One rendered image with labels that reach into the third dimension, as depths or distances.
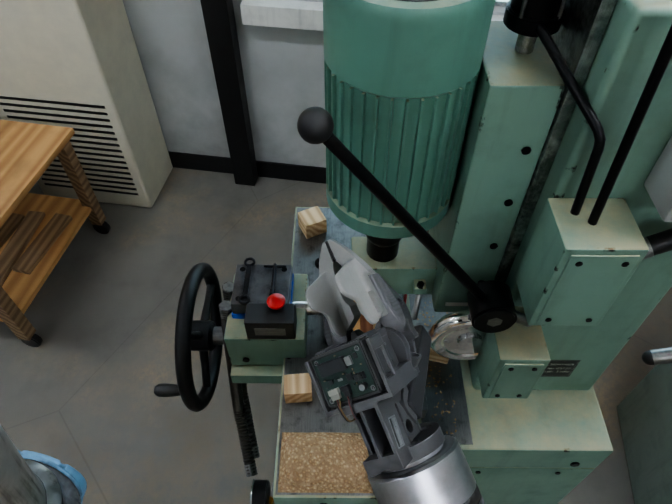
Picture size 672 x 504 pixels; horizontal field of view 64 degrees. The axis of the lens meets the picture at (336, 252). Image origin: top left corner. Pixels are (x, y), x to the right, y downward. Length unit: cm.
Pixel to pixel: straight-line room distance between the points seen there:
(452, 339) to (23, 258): 178
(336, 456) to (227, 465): 104
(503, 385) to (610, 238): 30
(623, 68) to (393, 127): 22
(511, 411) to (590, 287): 44
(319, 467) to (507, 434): 37
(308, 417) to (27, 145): 160
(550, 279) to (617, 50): 25
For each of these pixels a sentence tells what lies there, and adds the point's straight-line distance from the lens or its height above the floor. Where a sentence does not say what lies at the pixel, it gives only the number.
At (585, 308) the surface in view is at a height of 119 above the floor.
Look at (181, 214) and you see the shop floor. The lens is 251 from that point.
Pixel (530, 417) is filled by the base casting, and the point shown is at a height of 80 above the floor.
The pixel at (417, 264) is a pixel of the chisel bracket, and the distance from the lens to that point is 86.
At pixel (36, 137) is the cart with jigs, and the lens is 224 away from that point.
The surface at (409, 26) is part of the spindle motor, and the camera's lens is 54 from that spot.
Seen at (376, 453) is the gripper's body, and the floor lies 127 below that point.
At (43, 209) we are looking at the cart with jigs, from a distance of 249.
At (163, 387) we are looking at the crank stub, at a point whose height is 82.
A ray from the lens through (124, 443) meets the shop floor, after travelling 198.
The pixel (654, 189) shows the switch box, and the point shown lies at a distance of 68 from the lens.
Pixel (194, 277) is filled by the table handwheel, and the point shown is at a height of 95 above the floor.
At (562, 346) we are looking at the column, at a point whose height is 96.
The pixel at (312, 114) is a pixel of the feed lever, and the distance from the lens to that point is 51.
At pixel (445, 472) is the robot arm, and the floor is 126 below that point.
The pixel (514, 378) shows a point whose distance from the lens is 83.
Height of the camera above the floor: 173
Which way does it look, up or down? 50 degrees down
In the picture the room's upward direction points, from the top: straight up
